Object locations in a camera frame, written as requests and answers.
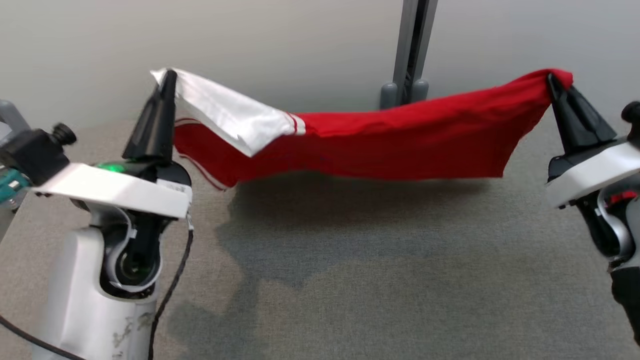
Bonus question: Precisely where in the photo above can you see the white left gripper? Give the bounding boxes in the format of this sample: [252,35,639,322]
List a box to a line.
[30,70,194,223]

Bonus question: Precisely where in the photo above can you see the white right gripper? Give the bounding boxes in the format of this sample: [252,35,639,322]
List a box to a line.
[545,72,640,213]

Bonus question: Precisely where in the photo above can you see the red shirt with white trim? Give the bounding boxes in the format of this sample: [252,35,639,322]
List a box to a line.
[150,67,575,192]

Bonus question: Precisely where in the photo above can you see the grey metal table leg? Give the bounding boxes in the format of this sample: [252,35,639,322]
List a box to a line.
[0,99,31,146]

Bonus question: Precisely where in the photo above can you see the teal left camera connector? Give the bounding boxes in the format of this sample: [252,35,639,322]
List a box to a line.
[0,167,32,211]

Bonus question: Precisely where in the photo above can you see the grey partition post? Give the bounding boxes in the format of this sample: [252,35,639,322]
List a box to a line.
[379,0,440,111]

